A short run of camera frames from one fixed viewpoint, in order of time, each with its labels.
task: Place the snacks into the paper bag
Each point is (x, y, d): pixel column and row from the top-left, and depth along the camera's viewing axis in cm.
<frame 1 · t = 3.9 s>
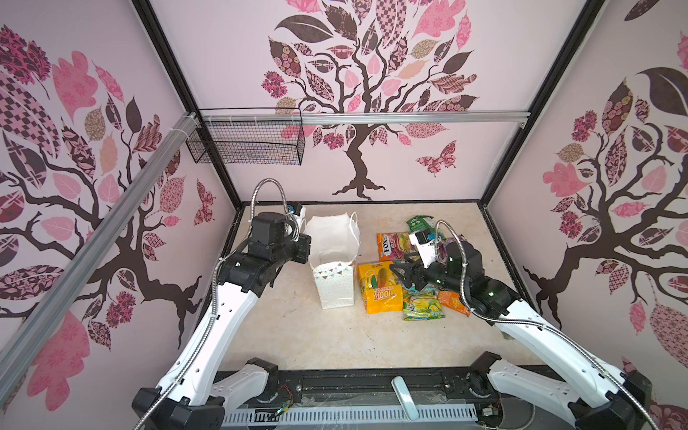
left hand: (306, 243, 72), fingers closed
right hand: (398, 259, 71), fingers open
white paper gift bag: (333, 244, 94), point 12 cm above the table
yellow gummy snack bag: (381, 288, 89), point 6 cm above the table
green lemon candy bag: (424, 305, 88), point 4 cm above the table
orange skittles style packet: (393, 246, 103), point 4 cm above the table
green small snack packet: (421, 223, 112), point 3 cm above the table

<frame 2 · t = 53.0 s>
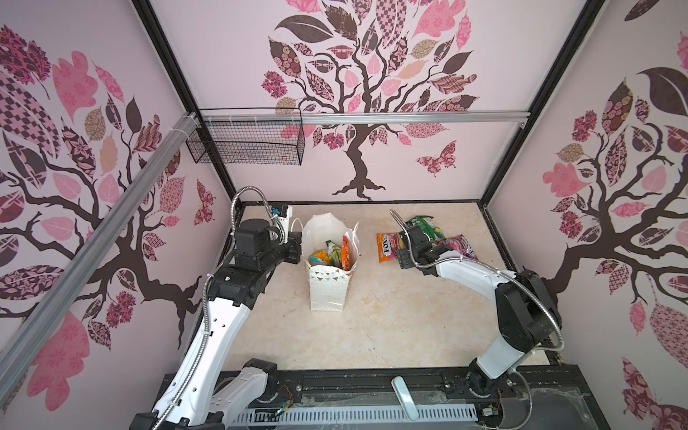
left hand: (299, 239, 71), fingers closed
right hand: (413, 249, 93), fingers open
orange flat snack packet: (345, 253, 77), point 24 cm above the table
teal fruit candy bag: (314, 260, 87), point 14 cm above the table
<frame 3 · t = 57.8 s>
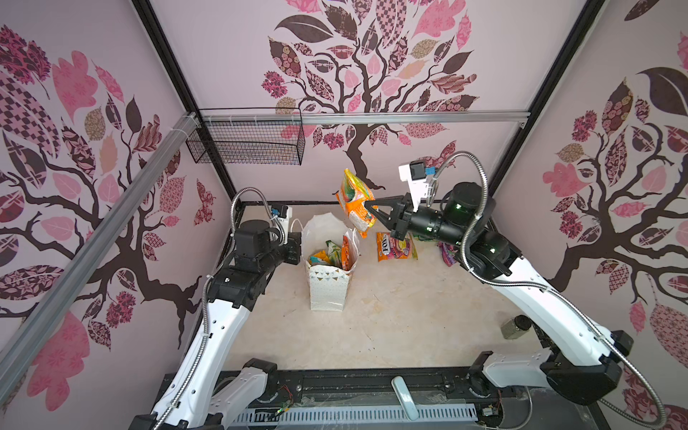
left hand: (298, 240, 71), fingers closed
right hand: (367, 203, 53), fingers closed
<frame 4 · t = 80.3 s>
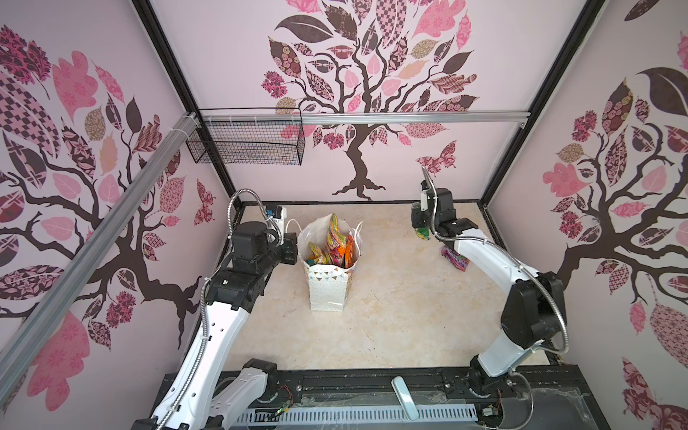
left hand: (293, 240, 71), fingers closed
right hand: (420, 205, 89), fingers closed
yellow pink candy packet: (322, 256, 79), point 22 cm above the table
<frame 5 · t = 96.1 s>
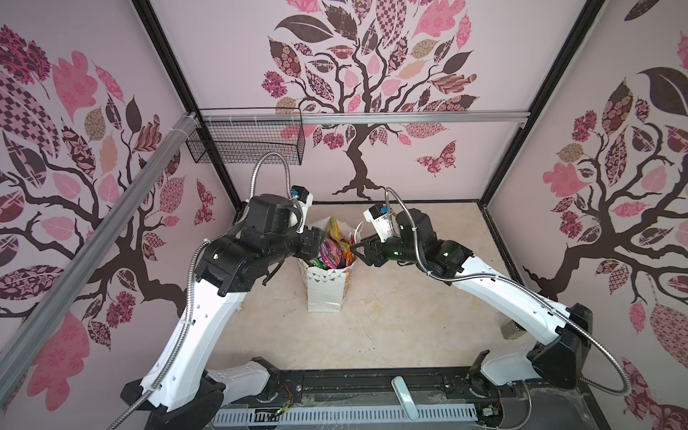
left hand: (311, 239, 63), fingers open
right hand: (356, 242, 70), fingers open
purple candy packet: (331, 254, 75), point 25 cm above the table
